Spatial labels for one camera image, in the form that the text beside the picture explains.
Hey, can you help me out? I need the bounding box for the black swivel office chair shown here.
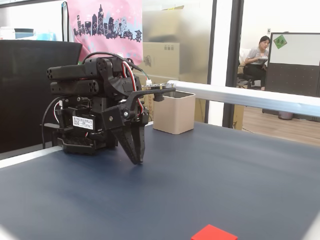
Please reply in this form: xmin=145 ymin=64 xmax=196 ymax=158
xmin=237 ymin=63 xmax=261 ymax=90

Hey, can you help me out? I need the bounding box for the dark grey box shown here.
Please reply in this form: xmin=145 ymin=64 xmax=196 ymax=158
xmin=14 ymin=28 xmax=35 ymax=40

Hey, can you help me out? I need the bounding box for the white box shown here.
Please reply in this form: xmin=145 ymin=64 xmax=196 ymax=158
xmin=0 ymin=26 xmax=16 ymax=41

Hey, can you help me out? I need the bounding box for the beige square container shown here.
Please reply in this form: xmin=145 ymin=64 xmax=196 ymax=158
xmin=152 ymin=90 xmax=196 ymax=135

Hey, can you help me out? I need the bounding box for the pink cityscape banner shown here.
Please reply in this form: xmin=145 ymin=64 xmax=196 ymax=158
xmin=66 ymin=0 xmax=144 ymax=66

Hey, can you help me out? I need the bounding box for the green square sticker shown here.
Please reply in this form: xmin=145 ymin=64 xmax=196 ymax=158
xmin=272 ymin=34 xmax=288 ymax=50

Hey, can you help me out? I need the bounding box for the black door frame post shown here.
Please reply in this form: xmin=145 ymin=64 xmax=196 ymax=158
xmin=222 ymin=0 xmax=245 ymax=128

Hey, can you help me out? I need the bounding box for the silver metal frame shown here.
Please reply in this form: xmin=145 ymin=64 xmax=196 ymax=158
xmin=166 ymin=79 xmax=320 ymax=118

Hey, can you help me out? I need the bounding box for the black power cable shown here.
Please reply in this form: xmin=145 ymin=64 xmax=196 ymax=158
xmin=41 ymin=96 xmax=63 ymax=149

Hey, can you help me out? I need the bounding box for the red cube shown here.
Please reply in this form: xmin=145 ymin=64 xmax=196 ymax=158
xmin=191 ymin=224 xmax=238 ymax=240

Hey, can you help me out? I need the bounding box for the brown cardboard box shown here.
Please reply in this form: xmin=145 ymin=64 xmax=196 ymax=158
xmin=232 ymin=104 xmax=245 ymax=131

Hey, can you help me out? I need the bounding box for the black gripper camera mount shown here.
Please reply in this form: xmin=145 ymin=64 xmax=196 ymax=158
xmin=123 ymin=82 xmax=177 ymax=118

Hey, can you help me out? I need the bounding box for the dark blue table mat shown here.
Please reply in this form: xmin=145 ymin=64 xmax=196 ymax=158
xmin=0 ymin=121 xmax=320 ymax=240

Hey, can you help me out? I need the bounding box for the white vertical pole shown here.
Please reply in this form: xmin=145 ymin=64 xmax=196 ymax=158
xmin=61 ymin=1 xmax=70 ymax=42

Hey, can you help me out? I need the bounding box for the light blue box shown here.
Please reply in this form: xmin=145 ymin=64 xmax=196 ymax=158
xmin=34 ymin=31 xmax=57 ymax=41

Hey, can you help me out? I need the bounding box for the office partition with whiteboard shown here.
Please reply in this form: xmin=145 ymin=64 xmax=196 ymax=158
xmin=264 ymin=32 xmax=320 ymax=98

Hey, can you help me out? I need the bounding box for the person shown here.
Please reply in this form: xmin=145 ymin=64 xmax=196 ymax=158
xmin=243 ymin=34 xmax=271 ymax=91

